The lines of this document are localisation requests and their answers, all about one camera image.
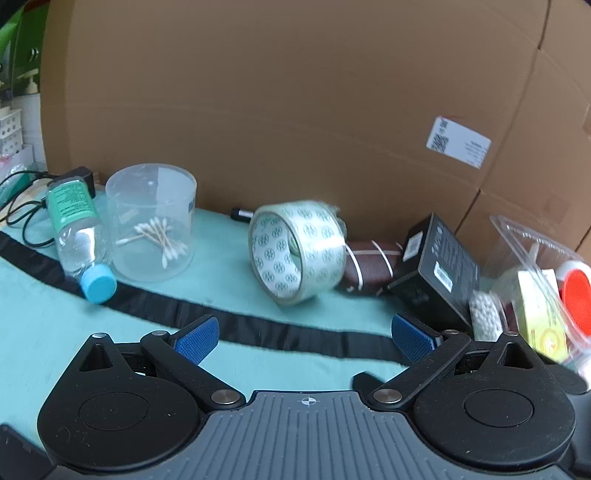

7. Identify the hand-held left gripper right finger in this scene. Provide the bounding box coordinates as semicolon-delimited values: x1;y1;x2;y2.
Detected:
369;313;544;411

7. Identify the white plastic basket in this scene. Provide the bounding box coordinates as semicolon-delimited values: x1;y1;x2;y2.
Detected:
0;108;24;158

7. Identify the bunch of cotton swabs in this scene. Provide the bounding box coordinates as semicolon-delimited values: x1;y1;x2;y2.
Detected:
115;220;188;268

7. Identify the black cable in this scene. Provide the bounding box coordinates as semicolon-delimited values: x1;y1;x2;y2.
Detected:
0;171;61;247

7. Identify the brown bundle with white bands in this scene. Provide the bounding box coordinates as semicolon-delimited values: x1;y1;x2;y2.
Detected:
339;240;407;296

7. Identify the white shipping label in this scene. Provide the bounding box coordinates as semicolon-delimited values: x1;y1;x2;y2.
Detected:
425;116;492;168

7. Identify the teal cloth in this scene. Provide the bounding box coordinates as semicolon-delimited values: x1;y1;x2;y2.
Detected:
0;182;462;462

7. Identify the clear printed tape roll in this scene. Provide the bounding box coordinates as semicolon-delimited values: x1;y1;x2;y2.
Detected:
248;200;347;306

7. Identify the plastic bottle with blue cap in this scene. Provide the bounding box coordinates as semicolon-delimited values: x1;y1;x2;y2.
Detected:
45;180;117;304

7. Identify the green panel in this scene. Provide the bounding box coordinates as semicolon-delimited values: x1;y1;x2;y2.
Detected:
0;0;49;97

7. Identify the large brown cardboard box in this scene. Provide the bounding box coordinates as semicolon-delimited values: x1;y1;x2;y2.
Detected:
39;0;591;296

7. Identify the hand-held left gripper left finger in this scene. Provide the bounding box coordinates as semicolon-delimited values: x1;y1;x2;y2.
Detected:
69;316;245;411

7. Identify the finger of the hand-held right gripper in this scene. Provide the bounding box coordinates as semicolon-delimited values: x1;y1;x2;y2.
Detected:
352;371;393;393

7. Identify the clear plastic clamshell container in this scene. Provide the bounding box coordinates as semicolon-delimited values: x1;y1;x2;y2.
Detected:
480;215;591;370

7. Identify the bag of white beads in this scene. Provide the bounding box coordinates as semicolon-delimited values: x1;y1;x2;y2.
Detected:
468;291;504;340

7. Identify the clear plastic cup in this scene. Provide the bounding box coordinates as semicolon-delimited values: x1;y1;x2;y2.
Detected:
105;164;198;283

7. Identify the black flat device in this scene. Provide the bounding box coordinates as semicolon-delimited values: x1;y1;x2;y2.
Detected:
0;424;54;480

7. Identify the black fabric strap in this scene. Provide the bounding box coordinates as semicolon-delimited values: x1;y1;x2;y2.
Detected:
0;231;411;370

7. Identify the black cardboard box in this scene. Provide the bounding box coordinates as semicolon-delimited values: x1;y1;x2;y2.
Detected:
387;212;482;335

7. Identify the orange round lid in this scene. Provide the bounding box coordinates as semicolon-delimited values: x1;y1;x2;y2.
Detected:
554;261;591;337

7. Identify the yellow green small box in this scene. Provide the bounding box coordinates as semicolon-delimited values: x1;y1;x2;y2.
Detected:
505;270;568;363

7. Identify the black charger plug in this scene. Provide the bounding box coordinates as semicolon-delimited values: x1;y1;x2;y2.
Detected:
48;166;96;197

